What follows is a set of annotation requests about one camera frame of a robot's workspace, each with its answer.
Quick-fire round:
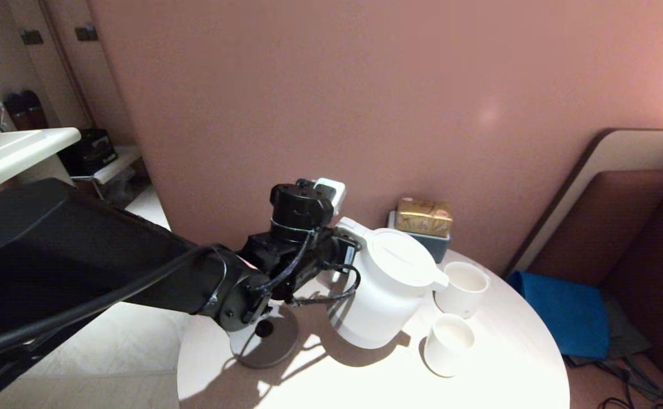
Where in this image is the white ceramic cup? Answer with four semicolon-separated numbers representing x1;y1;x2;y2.
434;261;491;319
423;314;476;378

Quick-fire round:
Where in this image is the white electric kettle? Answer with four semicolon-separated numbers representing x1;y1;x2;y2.
326;217;450;350

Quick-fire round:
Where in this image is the gold wrapped package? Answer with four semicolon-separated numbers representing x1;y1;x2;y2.
395;197;454;239

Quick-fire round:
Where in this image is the black box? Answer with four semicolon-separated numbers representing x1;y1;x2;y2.
58;128;119;177

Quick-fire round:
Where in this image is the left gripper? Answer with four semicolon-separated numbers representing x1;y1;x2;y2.
311;226;362;281

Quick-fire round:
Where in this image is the dark bottle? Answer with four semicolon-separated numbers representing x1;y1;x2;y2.
3;93;32;132
21;89;49;130

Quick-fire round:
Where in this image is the brown padded bench backrest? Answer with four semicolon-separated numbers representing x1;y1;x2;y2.
503;128;663;401

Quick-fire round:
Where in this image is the round grey kettle base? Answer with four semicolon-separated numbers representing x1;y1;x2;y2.
229;304;300;370

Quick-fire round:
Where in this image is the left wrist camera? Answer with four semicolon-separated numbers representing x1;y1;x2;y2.
296;177;347;216

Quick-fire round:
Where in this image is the white kettle lid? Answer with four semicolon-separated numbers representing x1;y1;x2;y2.
364;227;441;288

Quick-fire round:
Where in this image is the white low shelf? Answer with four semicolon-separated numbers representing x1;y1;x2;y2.
73;144;142;186

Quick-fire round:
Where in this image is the grey rectangular tray box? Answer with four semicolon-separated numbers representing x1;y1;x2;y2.
387;211;452;265

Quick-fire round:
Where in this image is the white washbasin counter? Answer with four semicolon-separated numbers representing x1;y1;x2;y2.
0;127;82;203

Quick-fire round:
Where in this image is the grey cloth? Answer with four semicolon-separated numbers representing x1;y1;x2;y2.
561;289;663;399

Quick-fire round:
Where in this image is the black floor cable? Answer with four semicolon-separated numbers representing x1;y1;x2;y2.
593;359;663;409

